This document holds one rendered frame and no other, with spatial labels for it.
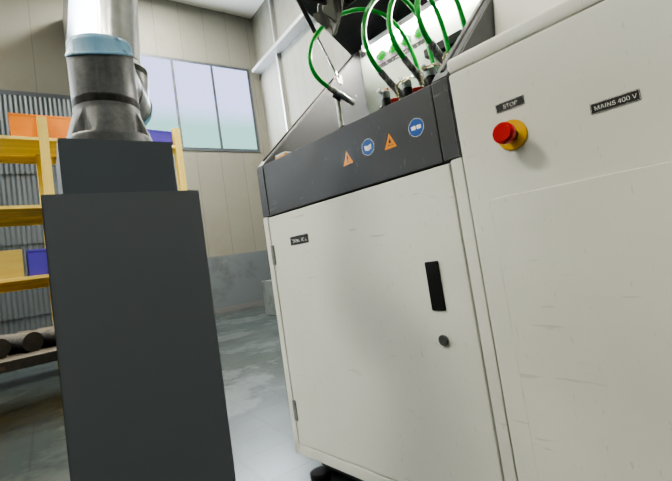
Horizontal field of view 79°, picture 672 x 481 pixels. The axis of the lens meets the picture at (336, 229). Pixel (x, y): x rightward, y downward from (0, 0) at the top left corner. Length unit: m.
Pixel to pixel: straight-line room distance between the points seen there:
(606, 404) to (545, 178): 0.36
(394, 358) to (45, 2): 7.16
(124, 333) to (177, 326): 0.08
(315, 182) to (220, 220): 5.84
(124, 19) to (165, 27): 6.67
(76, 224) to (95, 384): 0.25
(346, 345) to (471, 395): 0.34
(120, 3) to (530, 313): 1.07
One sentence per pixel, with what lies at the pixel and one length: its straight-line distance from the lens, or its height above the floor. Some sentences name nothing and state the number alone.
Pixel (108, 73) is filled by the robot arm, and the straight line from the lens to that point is 0.91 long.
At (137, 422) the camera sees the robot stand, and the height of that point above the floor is 0.43.
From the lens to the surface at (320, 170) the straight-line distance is 1.08.
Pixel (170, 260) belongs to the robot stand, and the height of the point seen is 0.68.
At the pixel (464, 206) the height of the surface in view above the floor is 0.70.
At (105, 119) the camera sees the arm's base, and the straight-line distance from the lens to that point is 0.87.
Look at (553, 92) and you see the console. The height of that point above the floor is 0.85.
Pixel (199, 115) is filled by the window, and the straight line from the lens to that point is 7.26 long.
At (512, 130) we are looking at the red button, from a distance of 0.74.
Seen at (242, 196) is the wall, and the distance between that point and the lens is 7.11.
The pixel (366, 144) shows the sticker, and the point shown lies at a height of 0.88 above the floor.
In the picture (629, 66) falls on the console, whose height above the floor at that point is 0.84.
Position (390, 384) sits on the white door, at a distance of 1.01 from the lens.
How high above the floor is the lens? 0.64
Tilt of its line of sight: 4 degrees up
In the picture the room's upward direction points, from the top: 9 degrees counter-clockwise
